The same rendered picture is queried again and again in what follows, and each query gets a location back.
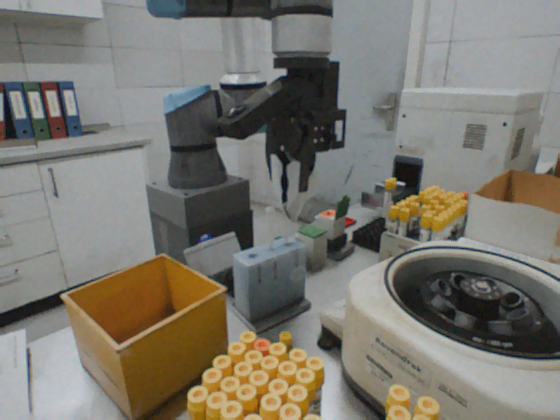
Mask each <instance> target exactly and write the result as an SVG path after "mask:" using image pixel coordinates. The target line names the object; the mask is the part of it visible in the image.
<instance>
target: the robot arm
mask: <svg viewBox="0 0 560 420"><path fill-rule="evenodd" d="M145 3H146V6H147V9H148V12H149V14H150V15H152V16H153V17H155V18H167V19H174V20H182V19H197V18H220V22H221V32H222V43H223V52H224V76H223V77H222V78H221V79H220V80H219V85H220V89H219V90H211V87H210V86H211V85H210V84H209V83H207V84H203V85H197V86H193V87H189V88H184V89H180V90H176V91H168V92H166V93H165V94H164V97H163V103H164V117H165V122H166V127H167V132H168V138H169V144H170V147H169V149H170V159H169V170H168V175H167V179H168V184H169V187H174V188H178V189H195V188H203V187H212V186H215V185H218V184H221V183H223V182H224V181H225V180H227V179H228V175H227V169H226V167H225V166H224V164H223V159H222V158H221V156H220V153H219V152H218V150H217V138H233V139H237V140H244V139H246V138H249V137H251V136H253V135H255V134H260V133H265V159H266V164H267V167H268V172H269V175H270V180H271V181H272V186H273V188H274V191H275V194H276V196H277V198H278V200H279V204H280V207H281V208H282V209H283V204H284V203H285V202H287V204H286V210H287V212H288V214H289V215H290V217H291V219H292V220H295V219H296V218H297V217H298V216H299V214H300V212H301V210H302V208H303V206H304V204H305V202H306V201H308V200H309V199H311V198H313V196H315V195H317V194H320V193H321V192H322V191H323V190H324V189H325V187H326V179H325V178H324V177H323V176H320V175H319V174H317V173H316V172H315V162H316V152H329V150H330V149H331V150H337V149H342V148H345V135H346V121H347V109H339V108H338V95H339V78H340V62H338V61H330V58H329V57H327V55H330V54H331V53H332V47H333V35H332V29H333V5H334V0H145ZM258 17H259V18H261V19H263V20H266V21H272V54H273V55H275V56H277V57H274V58H273V69H286V76H279V77H278V78H277V79H275V80H274V81H272V82H270V83H269V84H268V85H267V79H266V78H265V76H263V75H262V74H261V72H260V60H259V41H258V40H259V23H258ZM342 120H343V121H342ZM336 121H342V136H341V140H337V134H336V133H335V123H336ZM331 141H332V144H331ZM285 152H286V153H285Z"/></svg>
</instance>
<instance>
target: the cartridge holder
mask: <svg viewBox="0 0 560 420"><path fill-rule="evenodd" d="M354 247H355V245H353V244H350V243H348V242H347V233H346V232H345V234H343V235H341V236H338V237H336V238H334V239H330V238H327V256H331V257H333V258H334V259H337V260H340V259H341V258H342V257H344V256H347V255H348V254H350V253H352V252H353V251H354Z"/></svg>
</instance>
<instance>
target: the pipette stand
mask: <svg viewBox="0 0 560 420"><path fill-rule="evenodd" d="M285 243H286V237H285V238H282V239H279V240H277V241H274V242H272V251H270V250H269V243H265V244H263V245H260V246H258V247H255V248H252V249H247V250H244V251H242V252H239V253H237V254H233V270H234V287H235V303H231V310H233V311H234V312H235V313H236V314H237V315H238V316H239V317H240V318H241V319H242V320H243V321H244V322H245V323H246V324H247V325H248V326H249V327H250V328H251V329H252V330H253V331H254V332H255V333H259V332H260V331H262V330H264V329H267V328H269V327H271V326H272V325H274V324H276V323H279V322H281V321H283V320H285V319H286V318H288V317H292V316H293V315H295V314H297V313H299V312H301V311H303V310H306V309H308V308H310V307H311V305H312V303H311V302H310V301H308V300H307V299H306V298H305V288H306V244H304V243H300V242H299V241H297V240H295V239H294V238H293V237H291V236H288V243H289V244H288V245H286V244H285Z"/></svg>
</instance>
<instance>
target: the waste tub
mask: <svg viewBox="0 0 560 420"><path fill-rule="evenodd" d="M227 290H228V289H227V288H226V287H224V286H223V285H221V284H219V283H217V282H215V281H213V280H211V279H210V278H208V277H206V276H204V275H202V274H200V273H198V272H197V271H196V270H194V269H190V268H189V267H187V266H185V265H184V264H183V263H181V262H177V261H176V260H174V259H173V258H171V257H170V256H168V255H164V254H162V255H157V256H155V257H153V258H151V259H149V260H146V261H143V262H140V263H139V264H136V265H134V266H132V267H127V268H126V269H123V270H121V271H119V272H117V273H113V274H111V275H108V276H107V277H104V278H103V279H98V280H96V281H94V282H91V283H90V284H85V285H84V286H81V287H80V288H77V289H75V290H71V291H68V292H67V293H64V294H63V295H61V298H62V299H63V301H64V302H65V306H66V309H67V313H68V316H69V320H70V324H71V330H72V333H73V336H74V339H75V343H76V346H77V350H78V354H79V360H80V363H81V364H82V365H83V366H84V367H85V369H86V370H87V371H88V372H89V374H90V375H92V377H93V379H94V380H95V381H97V382H98V385H99V386H100V387H102V388H103V390H104V391H105V393H107V395H108V396H109V397H110V398H111V400H112V401H113V402H114V403H115V404H116V405H117V406H118V408H119V409H120V411H122V412H123V413H124V415H125V417H127V418H128V419H129V420H142V419H145V418H146V417H148V415H149V414H152V413H153V412H154V411H155V410H156V409H158V408H159V407H161V406H162V405H163V404H164V403H166V402H167V401H169V400H170V399H171V398H173V397H174V396H176V395H177V393H180V392H181V391H183V389H184V388H187V387H188V386H189V385H190V384H191V383H193V382H195V381H196V380H197V379H198V378H200V377H201V376H203V374H204V372H205V371H207V370H208V369H211V368H213V360H214V359H215V358H217V357H218V356H220V355H226V356H227V355H228V348H229V340H228V326H227V313H226V299H225V291H227Z"/></svg>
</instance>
